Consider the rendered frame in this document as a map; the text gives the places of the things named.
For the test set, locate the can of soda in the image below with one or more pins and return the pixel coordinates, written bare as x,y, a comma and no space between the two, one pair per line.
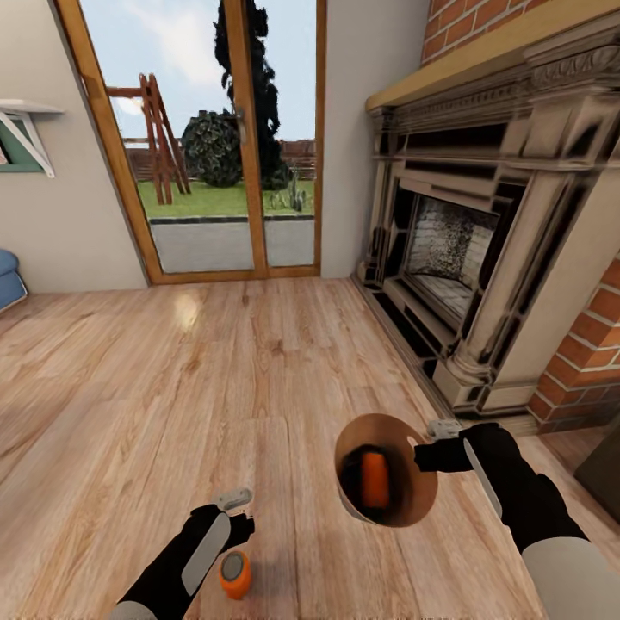
235,575
352,472
374,483

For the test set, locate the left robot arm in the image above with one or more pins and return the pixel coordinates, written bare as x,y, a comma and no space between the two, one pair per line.
167,587

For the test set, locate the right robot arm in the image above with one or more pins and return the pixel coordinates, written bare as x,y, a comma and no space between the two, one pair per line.
571,577

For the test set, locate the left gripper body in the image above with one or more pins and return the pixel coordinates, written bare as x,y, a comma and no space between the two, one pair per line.
238,533

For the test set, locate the trash can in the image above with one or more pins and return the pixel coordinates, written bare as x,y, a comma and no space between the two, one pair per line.
413,493

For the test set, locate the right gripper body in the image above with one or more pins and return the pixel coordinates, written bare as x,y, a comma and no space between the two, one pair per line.
435,457

